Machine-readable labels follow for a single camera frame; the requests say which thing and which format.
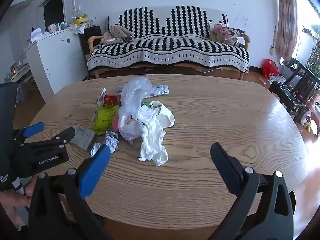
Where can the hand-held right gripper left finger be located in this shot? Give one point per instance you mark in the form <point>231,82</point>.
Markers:
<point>95,170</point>

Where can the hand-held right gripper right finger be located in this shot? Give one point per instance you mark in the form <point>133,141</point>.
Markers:
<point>223,165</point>

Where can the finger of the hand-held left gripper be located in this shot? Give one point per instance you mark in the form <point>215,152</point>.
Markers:
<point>33,129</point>
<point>61,137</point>

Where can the silver foil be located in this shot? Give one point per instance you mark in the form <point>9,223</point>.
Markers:
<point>111,141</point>
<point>95,148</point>

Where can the grey packet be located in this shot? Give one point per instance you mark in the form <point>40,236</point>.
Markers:
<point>83,137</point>

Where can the yellow-green snack wrapper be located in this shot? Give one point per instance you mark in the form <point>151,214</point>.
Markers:
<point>105,120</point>

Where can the pink round lid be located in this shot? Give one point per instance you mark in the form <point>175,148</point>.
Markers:
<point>116,123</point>

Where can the white strip wrapper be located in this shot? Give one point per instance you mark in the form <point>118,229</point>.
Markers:
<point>102,95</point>

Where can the red wrapper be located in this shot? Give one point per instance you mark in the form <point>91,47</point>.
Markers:
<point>111,99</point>

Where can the white tissue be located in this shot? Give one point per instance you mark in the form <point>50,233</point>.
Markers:
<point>152,140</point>

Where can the clear plastic bag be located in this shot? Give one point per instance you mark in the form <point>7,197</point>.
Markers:
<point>135,90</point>

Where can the pill blister pack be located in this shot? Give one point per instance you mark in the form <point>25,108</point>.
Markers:
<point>161,90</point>

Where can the person's left hand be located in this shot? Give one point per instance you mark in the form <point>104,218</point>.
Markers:
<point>15,200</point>

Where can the white side table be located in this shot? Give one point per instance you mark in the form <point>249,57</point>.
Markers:
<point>20,72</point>

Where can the white cabinet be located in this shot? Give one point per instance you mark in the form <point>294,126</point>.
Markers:
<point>57,60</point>

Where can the yellow toy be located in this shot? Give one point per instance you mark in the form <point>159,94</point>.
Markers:
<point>308,127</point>

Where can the white paper box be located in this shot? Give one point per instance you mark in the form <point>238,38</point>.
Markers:
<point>35,35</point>

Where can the pink toy scooter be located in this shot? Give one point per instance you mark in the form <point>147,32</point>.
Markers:
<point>306,116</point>

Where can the papers on floor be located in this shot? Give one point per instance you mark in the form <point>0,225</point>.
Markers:
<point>276,78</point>

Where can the red plastic bag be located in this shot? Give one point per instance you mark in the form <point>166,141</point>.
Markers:
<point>270,68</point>

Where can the yellow tissue box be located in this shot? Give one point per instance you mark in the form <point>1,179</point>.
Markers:
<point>79,21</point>

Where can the beige patterned garment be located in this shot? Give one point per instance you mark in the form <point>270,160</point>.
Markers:
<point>117,33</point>

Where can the black wooden chair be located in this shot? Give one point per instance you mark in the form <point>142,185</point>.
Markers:
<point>307,77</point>

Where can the black and white striped blanket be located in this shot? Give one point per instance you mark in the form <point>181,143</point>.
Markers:
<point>175,47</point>

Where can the hanging brush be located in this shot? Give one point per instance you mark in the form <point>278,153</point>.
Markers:
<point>272,45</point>

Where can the pink printed cushion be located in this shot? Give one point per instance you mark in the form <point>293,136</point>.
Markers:
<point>227,32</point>

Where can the green plants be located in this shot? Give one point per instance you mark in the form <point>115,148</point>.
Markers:
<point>313,55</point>

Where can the patterned curtain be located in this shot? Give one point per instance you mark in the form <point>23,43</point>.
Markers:
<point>287,17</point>

